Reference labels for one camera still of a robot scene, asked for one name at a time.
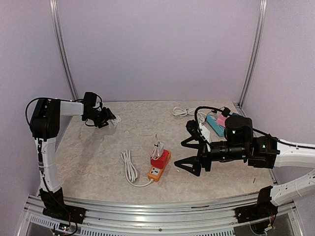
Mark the white multi-outlet plug adapter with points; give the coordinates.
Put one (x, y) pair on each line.
(116, 120)

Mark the orange power strip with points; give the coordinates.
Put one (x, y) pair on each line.
(155, 174)

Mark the red cube adapter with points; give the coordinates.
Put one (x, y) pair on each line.
(161, 162)

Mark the right aluminium corner post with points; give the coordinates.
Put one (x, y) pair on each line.
(254, 53)

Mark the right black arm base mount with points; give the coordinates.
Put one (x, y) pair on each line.
(261, 209)

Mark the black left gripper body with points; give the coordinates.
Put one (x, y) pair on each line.
(99, 117)

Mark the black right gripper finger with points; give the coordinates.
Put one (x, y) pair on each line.
(193, 143)
(190, 164)

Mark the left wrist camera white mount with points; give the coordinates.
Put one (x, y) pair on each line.
(89, 99)

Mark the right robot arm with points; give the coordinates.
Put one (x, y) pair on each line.
(265, 151)

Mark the pink power strip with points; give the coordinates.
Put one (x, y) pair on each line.
(221, 120)

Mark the black plug adapter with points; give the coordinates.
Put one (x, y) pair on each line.
(226, 112)

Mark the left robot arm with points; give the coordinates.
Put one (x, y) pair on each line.
(43, 116)

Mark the teal power strip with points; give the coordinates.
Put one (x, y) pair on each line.
(216, 127)

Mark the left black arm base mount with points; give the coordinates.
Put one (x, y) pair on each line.
(55, 207)

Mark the aluminium corner post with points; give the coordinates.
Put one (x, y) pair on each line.
(254, 53)
(61, 48)

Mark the left aluminium corner post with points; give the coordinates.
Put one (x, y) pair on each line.
(61, 48)

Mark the aluminium front rail frame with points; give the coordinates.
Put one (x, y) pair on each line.
(182, 218)

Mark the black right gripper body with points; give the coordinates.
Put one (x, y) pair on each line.
(203, 154)

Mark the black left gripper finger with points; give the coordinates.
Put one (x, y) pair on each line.
(103, 124)
(109, 115)

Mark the white usb charger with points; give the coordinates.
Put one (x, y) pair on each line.
(160, 148)

